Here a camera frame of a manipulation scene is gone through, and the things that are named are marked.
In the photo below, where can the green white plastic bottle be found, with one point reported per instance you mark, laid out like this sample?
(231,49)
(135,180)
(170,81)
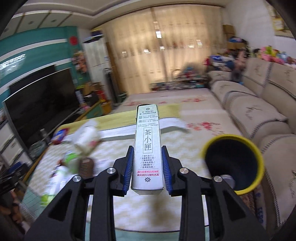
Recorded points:
(63,172)

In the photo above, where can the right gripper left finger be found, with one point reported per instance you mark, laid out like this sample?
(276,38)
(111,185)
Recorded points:
(65,216)

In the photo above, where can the floral floor mattress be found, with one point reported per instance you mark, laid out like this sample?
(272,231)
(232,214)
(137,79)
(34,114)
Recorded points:
(199,108)

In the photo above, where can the pile of plush toys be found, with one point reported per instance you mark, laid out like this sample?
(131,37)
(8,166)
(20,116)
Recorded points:
(270,54)

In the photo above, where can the crumpled white wrapper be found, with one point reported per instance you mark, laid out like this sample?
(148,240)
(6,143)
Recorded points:
(86,138)

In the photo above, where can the black television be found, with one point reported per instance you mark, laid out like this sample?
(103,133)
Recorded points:
(42,104)

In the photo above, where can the green chevron tablecloth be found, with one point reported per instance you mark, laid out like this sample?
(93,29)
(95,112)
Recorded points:
(139,213)

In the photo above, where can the beige sofa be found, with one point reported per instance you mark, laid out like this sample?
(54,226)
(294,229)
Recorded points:
(262,106)

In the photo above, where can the low shelf with books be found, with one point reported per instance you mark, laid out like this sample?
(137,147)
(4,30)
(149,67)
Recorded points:
(180,84)

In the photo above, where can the white tea box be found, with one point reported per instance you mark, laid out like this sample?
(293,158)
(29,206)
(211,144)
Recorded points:
(147,173)

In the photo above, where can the cardboard boxes stack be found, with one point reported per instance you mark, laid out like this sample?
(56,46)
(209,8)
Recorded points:
(233,42)

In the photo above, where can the artificial flower decoration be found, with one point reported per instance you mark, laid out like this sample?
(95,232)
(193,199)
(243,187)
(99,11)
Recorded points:
(79,61)

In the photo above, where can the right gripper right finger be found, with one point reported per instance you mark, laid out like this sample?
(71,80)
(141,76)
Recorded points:
(210,208)

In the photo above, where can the beige window curtain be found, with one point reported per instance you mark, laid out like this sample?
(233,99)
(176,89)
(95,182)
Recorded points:
(149,46)

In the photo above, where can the black yellow-rimmed trash bin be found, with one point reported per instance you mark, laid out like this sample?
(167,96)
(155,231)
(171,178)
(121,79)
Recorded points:
(237,157)

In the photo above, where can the yellow green TV cabinet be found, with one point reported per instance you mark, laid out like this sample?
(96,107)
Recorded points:
(95,111)

